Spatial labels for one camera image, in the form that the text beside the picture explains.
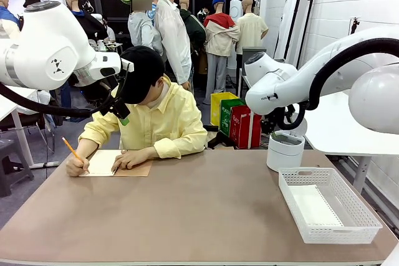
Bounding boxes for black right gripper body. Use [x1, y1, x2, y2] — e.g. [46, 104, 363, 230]
[261, 112, 283, 136]

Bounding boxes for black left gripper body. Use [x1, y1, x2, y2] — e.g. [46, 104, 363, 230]
[99, 79, 132, 120]

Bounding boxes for brown spiral notebook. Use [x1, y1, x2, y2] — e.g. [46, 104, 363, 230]
[79, 150, 153, 178]

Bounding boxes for yellow pencil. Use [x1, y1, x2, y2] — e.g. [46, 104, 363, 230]
[61, 136, 90, 174]

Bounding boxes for white paper sheet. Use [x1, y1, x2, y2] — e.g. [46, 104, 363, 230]
[288, 184, 344, 227]

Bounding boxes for person's right forearm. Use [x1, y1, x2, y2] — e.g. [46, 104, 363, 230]
[77, 119, 121, 161]

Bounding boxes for person's left forearm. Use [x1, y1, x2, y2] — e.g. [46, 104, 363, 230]
[142, 136, 208, 159]

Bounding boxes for person's left hand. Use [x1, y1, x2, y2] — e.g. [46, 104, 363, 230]
[111, 150, 148, 170]

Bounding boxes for person's right hand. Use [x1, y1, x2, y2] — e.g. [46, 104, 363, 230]
[65, 154, 91, 177]

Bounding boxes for white round trash bin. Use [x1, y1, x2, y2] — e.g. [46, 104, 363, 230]
[266, 115, 309, 173]

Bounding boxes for red recycling bin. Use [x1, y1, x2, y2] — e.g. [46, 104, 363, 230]
[229, 105, 262, 150]

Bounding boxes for person in yellow shirt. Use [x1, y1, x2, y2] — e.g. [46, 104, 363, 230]
[77, 45, 209, 160]

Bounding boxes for black cap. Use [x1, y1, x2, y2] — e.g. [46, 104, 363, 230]
[120, 45, 165, 105]

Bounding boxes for green recycling bin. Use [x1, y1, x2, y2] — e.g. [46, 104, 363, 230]
[219, 98, 248, 138]

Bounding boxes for yellow recycling bin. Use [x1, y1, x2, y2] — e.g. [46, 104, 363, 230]
[210, 92, 240, 127]

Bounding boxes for black floor stand base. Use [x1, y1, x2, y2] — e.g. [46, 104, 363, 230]
[202, 124, 235, 150]

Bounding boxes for large white desk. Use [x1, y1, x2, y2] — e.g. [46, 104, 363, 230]
[304, 91, 399, 194]

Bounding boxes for white plastic bag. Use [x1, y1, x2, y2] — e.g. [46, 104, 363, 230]
[15, 90, 51, 116]

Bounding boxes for grey bin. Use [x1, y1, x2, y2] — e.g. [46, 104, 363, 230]
[241, 47, 267, 75]

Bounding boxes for figure in green bucket hat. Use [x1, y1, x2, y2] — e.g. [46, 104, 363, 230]
[119, 0, 163, 55]

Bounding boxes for tall mannequin in white shirt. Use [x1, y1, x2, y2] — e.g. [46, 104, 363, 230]
[154, 0, 193, 92]

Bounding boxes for mannequin in cream shirt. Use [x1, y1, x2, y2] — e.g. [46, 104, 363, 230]
[236, 0, 269, 92]

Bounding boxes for mannequin in red beige jacket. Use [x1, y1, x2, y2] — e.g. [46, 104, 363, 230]
[203, 0, 241, 105]

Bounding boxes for white desk with metal legs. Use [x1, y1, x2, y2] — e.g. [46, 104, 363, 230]
[0, 85, 60, 169]

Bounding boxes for black pole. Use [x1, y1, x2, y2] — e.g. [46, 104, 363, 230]
[296, 0, 322, 67]
[283, 0, 309, 60]

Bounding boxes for mannequin in dark green jacket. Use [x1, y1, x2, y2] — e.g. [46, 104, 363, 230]
[178, 0, 207, 61]

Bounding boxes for white perforated plastic basket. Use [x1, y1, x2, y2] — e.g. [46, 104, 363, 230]
[278, 167, 383, 245]

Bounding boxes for black tripod stand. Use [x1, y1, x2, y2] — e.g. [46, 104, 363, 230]
[349, 16, 361, 35]

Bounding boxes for mannequin in blue white top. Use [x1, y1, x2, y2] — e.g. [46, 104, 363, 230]
[0, 0, 22, 39]

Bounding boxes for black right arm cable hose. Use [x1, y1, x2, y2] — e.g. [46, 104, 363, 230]
[276, 37, 399, 130]

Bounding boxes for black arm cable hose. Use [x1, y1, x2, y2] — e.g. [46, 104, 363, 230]
[0, 82, 130, 120]
[276, 37, 399, 130]

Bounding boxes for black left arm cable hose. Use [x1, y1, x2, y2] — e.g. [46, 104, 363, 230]
[0, 82, 130, 120]

